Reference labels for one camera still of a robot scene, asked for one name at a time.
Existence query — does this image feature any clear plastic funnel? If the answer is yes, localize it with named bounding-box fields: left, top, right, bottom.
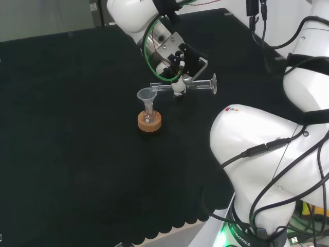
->
left=136, top=89, right=154, bottom=109

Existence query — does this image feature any dark grey cabinet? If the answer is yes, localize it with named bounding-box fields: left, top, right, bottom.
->
left=88, top=0, right=108, bottom=28

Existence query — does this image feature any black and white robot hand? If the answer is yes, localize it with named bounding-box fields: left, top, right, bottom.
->
left=151, top=32, right=209, bottom=100

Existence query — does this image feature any black cable with inline connector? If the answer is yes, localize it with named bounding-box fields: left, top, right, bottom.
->
left=220, top=130, right=309, bottom=168

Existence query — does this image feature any black bench cloth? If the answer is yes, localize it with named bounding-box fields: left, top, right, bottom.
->
left=0, top=7, right=286, bottom=245

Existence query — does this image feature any round-bottom glass flask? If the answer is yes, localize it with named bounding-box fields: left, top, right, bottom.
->
left=143, top=101, right=156, bottom=123

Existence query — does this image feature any cork ring stand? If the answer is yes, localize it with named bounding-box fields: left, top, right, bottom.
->
left=137, top=110, right=163, bottom=133

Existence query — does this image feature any clear graduated cylinder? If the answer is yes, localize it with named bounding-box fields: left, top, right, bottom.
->
left=150, top=73, right=217, bottom=95

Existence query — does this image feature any thick black cable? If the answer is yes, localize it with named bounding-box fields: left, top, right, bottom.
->
left=246, top=0, right=329, bottom=76

